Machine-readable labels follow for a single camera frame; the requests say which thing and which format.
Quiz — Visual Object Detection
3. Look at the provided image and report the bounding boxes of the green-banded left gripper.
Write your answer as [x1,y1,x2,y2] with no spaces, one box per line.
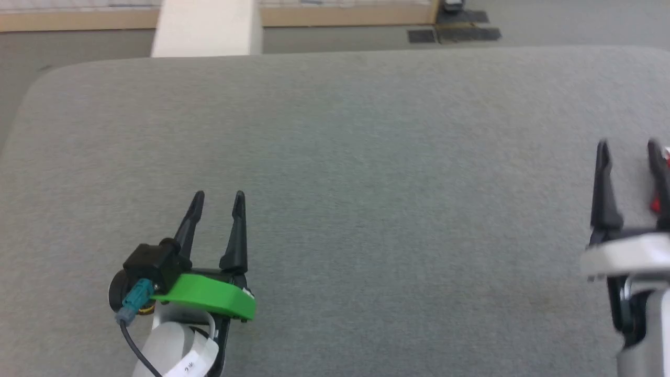
[152,190,257,321]

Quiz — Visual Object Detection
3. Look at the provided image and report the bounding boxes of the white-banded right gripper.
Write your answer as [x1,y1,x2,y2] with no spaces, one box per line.
[579,138,670,282]

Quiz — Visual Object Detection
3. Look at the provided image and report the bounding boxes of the red and white garment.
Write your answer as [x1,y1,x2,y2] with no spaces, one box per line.
[649,146,670,216]

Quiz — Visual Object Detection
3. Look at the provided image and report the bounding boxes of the white label strip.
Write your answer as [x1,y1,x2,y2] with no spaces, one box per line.
[163,335,220,377]

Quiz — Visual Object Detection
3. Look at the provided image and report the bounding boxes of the white square pillar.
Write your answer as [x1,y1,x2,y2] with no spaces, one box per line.
[150,0,263,58]

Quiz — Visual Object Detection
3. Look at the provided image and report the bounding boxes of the long black floor mat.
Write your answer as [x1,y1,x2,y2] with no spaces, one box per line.
[437,26,503,43]

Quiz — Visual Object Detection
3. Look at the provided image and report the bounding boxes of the wooden baseboard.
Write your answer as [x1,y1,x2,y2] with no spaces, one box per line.
[0,2,440,33]

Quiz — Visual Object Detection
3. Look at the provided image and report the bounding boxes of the teal left camera connector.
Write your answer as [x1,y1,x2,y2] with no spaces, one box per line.
[116,278,154,325]

